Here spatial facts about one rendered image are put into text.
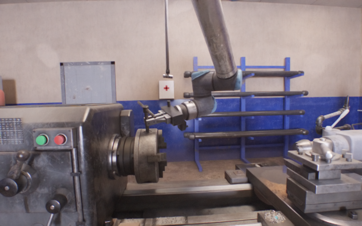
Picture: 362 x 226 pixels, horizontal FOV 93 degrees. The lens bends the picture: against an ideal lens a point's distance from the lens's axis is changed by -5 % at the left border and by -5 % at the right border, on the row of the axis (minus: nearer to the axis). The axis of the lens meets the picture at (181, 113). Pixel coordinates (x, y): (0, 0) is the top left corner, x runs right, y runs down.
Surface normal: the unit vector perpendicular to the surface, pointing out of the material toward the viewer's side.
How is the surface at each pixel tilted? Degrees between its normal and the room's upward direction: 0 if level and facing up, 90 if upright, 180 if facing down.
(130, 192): 48
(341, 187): 90
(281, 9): 90
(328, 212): 0
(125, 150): 56
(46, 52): 90
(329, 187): 90
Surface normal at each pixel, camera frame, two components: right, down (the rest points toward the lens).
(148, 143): 0.04, -0.60
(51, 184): 0.06, 0.07
